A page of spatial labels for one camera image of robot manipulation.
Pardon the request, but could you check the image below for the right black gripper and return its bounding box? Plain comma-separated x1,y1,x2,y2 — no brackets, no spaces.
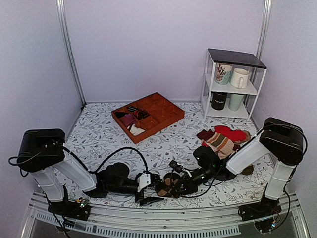
172,166,214,196

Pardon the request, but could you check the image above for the brown argyle sock pair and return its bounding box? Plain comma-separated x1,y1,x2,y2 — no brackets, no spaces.
155,172,181,198

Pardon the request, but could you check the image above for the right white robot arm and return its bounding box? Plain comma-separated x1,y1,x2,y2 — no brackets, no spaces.
174,118,308,216

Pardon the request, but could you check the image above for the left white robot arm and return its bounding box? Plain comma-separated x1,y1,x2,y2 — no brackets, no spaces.
15,128,162,215

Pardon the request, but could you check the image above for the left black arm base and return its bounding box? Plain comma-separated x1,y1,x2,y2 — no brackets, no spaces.
48,186,91,221

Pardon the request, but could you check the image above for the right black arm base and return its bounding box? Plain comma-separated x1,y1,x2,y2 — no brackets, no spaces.
238,195,282,233

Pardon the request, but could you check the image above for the dark red patterned sock roll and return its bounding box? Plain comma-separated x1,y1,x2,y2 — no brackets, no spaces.
133,110,150,120

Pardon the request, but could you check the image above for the black white striped sock roll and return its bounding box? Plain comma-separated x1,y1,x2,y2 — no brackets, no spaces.
127,105,138,113

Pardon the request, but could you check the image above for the white rolled sock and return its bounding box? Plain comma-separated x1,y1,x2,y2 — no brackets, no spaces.
127,124,145,136

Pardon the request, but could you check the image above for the striped beige sock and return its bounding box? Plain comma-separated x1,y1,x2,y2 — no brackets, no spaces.
202,132,240,160

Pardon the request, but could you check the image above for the brown divided wooden tray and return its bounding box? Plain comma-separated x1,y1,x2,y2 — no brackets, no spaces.
111,92,185,144

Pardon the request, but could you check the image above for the purple rolled sock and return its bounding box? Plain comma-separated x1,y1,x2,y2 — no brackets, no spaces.
122,114,136,127

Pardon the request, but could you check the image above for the floral white tablecloth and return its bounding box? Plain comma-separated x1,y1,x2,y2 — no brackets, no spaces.
66,102,274,209

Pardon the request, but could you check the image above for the black rolled sock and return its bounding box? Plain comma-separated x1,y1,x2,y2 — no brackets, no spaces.
114,112,127,119

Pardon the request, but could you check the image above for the black mug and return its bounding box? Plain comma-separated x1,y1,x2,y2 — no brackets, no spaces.
211,92,227,111

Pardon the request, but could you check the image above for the pale green tumbler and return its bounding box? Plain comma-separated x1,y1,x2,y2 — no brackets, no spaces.
228,94,244,112

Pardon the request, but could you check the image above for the white shelf rack black top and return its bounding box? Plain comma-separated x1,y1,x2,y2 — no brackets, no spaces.
201,49,267,120

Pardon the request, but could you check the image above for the coral pattern mug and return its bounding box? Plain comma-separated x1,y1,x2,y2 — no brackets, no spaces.
215,63,233,85

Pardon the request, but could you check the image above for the white ribbed mug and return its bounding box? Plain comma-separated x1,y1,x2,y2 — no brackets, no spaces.
230,68,249,89

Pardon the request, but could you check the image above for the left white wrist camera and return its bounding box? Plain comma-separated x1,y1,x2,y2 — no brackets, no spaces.
137,173,151,193

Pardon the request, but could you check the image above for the aluminium front rail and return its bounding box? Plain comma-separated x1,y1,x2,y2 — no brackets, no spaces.
21,190,310,238

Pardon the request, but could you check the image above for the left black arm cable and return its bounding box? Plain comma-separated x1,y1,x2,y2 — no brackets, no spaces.
8,146,149,178

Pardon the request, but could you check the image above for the right aluminium frame post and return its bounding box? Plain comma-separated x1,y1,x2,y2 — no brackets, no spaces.
256,0,272,60

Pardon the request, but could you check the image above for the aluminium frame post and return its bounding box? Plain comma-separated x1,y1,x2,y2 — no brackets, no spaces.
56,0,87,107
256,0,272,60

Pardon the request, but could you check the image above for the left aluminium frame post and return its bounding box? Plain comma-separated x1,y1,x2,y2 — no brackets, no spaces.
56,0,87,107

